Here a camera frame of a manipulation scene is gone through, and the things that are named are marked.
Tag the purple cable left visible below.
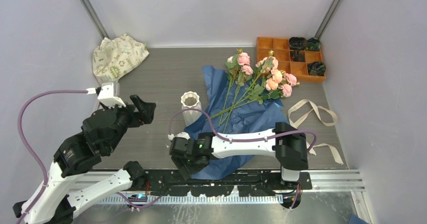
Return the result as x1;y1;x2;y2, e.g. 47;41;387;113
15;90;163;224

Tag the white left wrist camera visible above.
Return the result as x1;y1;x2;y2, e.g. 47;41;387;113
86;82;126;108

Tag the metal corner rail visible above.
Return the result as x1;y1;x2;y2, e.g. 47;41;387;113
314;0;342;39
80;0;109;38

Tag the pink flower bouquet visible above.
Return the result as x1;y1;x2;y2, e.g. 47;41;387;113
211;49;300;127

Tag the metal corner rail right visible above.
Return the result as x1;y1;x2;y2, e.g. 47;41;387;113
314;0;342;39

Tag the metal corner rail left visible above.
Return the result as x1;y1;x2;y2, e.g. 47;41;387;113
80;0;109;38

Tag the blue wrapping paper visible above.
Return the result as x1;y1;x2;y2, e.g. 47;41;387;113
191;65;288;180

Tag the patterned cream cloth bag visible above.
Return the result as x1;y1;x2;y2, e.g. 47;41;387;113
92;34;150;84

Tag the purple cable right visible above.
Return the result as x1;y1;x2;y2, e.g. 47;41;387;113
168;108;318;211

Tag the wooden compartment tray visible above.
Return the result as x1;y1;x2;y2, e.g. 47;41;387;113
256;37;326;83

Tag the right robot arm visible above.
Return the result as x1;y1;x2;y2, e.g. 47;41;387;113
168;122;309;189

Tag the white ribbed vase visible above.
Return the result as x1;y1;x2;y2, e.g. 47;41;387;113
180;91;202;126

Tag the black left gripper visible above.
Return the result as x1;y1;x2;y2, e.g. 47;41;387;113
104;94;157;153

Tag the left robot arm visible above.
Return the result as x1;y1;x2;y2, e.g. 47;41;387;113
13;95;156;223

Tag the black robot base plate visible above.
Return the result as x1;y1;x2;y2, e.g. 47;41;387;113
128;169;312;197

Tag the dark rolled fabric item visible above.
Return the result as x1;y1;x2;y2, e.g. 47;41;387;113
290;50;306;62
307;61;326;77
289;37;308;50
306;37;321;51

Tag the purple cable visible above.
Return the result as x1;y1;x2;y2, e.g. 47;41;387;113
15;90;163;224
168;108;318;211

